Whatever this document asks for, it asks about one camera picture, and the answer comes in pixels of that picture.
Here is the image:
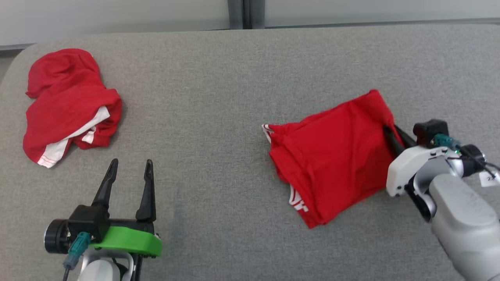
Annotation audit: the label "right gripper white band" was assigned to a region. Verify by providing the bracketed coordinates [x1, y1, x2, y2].
[383, 124, 450, 197]

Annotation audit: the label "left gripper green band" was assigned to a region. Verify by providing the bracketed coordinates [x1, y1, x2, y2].
[89, 158, 163, 258]

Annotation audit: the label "red Bulls 23 jersey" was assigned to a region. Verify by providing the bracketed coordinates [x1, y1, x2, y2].
[262, 89, 405, 229]

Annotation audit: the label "red shorts with white stripe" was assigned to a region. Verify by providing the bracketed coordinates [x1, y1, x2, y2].
[23, 48, 123, 168]

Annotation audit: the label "right camera cable teal connector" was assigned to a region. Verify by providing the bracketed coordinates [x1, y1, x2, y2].
[434, 134, 500, 181]

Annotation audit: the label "camera cable teal connector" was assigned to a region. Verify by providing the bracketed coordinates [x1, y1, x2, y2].
[434, 134, 500, 181]
[62, 231, 91, 281]

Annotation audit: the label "left camera cable teal connector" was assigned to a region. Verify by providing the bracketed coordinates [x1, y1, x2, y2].
[62, 231, 91, 281]

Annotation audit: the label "white paper cable tag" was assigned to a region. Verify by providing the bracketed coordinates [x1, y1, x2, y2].
[479, 171, 500, 188]

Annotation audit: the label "grey double partition post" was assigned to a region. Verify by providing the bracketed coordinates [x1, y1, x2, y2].
[228, 0, 266, 30]

